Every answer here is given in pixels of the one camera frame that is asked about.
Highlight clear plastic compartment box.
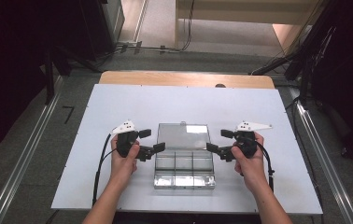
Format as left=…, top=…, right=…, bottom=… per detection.
left=153, top=121, right=217, bottom=190

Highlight left hand-held gripper black cable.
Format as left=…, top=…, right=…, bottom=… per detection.
left=92, top=133, right=119, bottom=208

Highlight wooden table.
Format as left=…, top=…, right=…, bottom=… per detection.
left=98, top=70, right=275, bottom=90

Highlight thin black floor cable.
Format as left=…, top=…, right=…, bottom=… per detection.
left=285, top=96, right=309, bottom=153

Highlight person's dark clothing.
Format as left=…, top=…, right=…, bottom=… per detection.
left=112, top=212, right=260, bottom=224

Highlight right hand-held gripper black cable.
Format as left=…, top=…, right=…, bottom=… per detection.
left=254, top=139, right=275, bottom=192

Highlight grey cabinet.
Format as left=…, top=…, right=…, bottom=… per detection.
left=101, top=0, right=126, bottom=48

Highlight black floor cables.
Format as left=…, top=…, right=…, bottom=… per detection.
left=115, top=0, right=197, bottom=54

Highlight hand-held gripper black cable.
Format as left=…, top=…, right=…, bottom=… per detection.
left=254, top=139, right=275, bottom=192
left=92, top=133, right=119, bottom=208

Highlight metal floor rail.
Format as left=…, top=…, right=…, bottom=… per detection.
left=288, top=87, right=353, bottom=224
left=0, top=76, right=65, bottom=224

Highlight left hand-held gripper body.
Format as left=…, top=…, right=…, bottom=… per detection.
left=111, top=119, right=156, bottom=162

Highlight person's left hand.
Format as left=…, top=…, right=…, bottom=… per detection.
left=109, top=133, right=142, bottom=185

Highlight white board sheet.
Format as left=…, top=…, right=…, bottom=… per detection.
left=50, top=83, right=324, bottom=215

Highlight beige shelf unit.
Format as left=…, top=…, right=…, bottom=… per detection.
left=174, top=0, right=322, bottom=50

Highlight black stand legs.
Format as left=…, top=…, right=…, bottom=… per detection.
left=248, top=18, right=337, bottom=108
left=42, top=46, right=104, bottom=105

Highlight person's right hand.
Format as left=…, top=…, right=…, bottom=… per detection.
left=231, top=132, right=270, bottom=189

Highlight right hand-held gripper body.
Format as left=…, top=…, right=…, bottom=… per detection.
left=217, top=120, right=274, bottom=163

